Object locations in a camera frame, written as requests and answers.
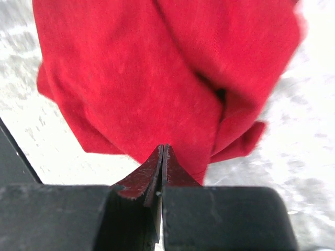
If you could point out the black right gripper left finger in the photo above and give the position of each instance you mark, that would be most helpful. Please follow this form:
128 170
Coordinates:
124 216

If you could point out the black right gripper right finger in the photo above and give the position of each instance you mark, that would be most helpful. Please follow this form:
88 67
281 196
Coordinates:
197 217

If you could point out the red t shirt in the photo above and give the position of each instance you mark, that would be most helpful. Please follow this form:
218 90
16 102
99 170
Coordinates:
128 76

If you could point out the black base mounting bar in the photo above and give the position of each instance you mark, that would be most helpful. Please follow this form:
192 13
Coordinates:
15 167

